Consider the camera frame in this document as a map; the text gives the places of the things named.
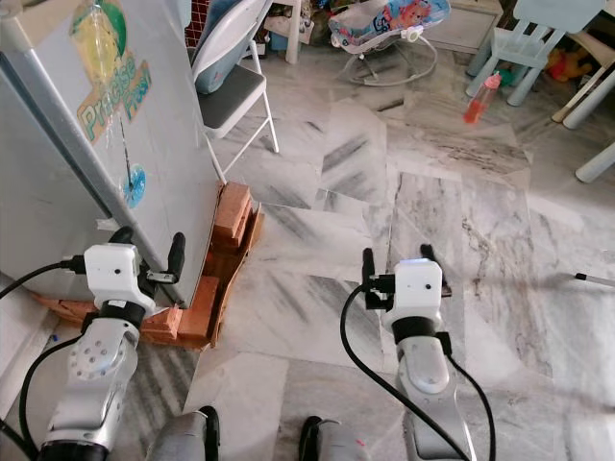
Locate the short black arm cable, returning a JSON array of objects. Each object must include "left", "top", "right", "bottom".
[
  {"left": 442, "top": 355, "right": 498, "bottom": 461},
  {"left": 17, "top": 336, "right": 87, "bottom": 452}
]

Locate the white furniture leg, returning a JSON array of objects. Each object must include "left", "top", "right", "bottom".
[
  {"left": 553, "top": 67, "right": 615, "bottom": 131},
  {"left": 575, "top": 139, "right": 615, "bottom": 183}
]

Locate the short black left arm cable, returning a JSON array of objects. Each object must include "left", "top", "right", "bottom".
[{"left": 17, "top": 336, "right": 87, "bottom": 452}]

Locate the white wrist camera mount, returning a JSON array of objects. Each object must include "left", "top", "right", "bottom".
[
  {"left": 84, "top": 242, "right": 156, "bottom": 314},
  {"left": 390, "top": 256, "right": 446, "bottom": 321}
]

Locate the long black left arm cable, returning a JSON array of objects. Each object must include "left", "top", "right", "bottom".
[{"left": 0, "top": 255, "right": 87, "bottom": 461}]

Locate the short black right arm cable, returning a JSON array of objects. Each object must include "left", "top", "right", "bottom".
[{"left": 442, "top": 355, "right": 498, "bottom": 461}]

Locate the white folding chair blue cushion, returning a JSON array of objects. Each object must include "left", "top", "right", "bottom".
[{"left": 190, "top": 0, "right": 282, "bottom": 183}]

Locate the grey robot right leg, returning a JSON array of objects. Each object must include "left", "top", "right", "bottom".
[{"left": 298, "top": 415, "right": 376, "bottom": 461}]

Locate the grey robot leg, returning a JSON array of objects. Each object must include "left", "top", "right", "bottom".
[
  {"left": 149, "top": 405, "right": 222, "bottom": 461},
  {"left": 298, "top": 415, "right": 376, "bottom": 461}
]

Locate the yellow red toy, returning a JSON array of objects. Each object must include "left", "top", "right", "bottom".
[{"left": 546, "top": 48, "right": 592, "bottom": 83}]

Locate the mint green plastic chair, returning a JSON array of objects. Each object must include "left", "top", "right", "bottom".
[{"left": 466, "top": 0, "right": 602, "bottom": 107}]

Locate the white furniture frame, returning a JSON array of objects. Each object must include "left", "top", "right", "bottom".
[{"left": 267, "top": 0, "right": 304, "bottom": 66}]

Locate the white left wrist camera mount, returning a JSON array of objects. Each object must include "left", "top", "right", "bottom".
[{"left": 84, "top": 242, "right": 156, "bottom": 314}]

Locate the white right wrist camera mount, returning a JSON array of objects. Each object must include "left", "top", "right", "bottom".
[{"left": 390, "top": 256, "right": 446, "bottom": 321}]

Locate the grey robot left leg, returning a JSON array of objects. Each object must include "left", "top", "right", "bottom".
[{"left": 149, "top": 405, "right": 222, "bottom": 461}]

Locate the grey fridge with fruit sticker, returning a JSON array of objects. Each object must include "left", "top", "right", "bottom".
[{"left": 0, "top": 0, "right": 222, "bottom": 303}]

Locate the beige cabinet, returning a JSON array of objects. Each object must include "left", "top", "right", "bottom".
[{"left": 428, "top": 0, "right": 505, "bottom": 54}]

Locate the long black arm cable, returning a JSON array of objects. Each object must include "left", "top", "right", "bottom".
[
  {"left": 0, "top": 255, "right": 87, "bottom": 461},
  {"left": 339, "top": 283, "right": 472, "bottom": 461}
]

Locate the red brick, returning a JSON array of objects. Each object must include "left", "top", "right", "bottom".
[
  {"left": 213, "top": 181, "right": 254, "bottom": 253},
  {"left": 31, "top": 291, "right": 97, "bottom": 323},
  {"left": 139, "top": 277, "right": 222, "bottom": 349}
]

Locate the colourful baby bouncer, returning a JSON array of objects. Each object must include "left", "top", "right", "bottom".
[{"left": 327, "top": 0, "right": 453, "bottom": 87}]

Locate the pink baby bottle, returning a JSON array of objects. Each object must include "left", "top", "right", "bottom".
[{"left": 461, "top": 72, "right": 504, "bottom": 126}]

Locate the long black right arm cable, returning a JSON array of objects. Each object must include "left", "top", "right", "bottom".
[{"left": 339, "top": 283, "right": 472, "bottom": 461}]

